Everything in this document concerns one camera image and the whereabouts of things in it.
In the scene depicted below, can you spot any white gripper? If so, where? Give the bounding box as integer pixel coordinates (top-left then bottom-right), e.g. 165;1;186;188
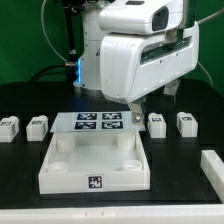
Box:
100;24;199;124

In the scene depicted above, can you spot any white square tabletop tray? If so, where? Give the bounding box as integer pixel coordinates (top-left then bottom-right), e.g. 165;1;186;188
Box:
38;131;150;194

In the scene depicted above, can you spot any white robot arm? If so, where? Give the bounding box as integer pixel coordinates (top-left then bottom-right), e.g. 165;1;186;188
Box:
74;0;199;124

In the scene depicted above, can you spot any white marker sheet with tags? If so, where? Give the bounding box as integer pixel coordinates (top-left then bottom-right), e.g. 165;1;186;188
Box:
51;111;145;133

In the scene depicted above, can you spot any white obstacle fence right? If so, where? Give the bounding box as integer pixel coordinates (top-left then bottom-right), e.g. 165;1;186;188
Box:
200;150;224;204

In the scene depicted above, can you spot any wrist camera housing white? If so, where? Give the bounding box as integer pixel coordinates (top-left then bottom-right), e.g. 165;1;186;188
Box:
99;0;183;35

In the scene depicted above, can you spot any white cable right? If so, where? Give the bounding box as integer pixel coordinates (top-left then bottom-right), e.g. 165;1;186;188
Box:
196;6;224;88

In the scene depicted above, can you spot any white front rail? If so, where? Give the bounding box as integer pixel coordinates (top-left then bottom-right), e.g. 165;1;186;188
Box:
0;204;224;224

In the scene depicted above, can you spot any black pole with cables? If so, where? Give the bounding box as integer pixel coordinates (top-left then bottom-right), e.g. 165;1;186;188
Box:
30;0;85;82

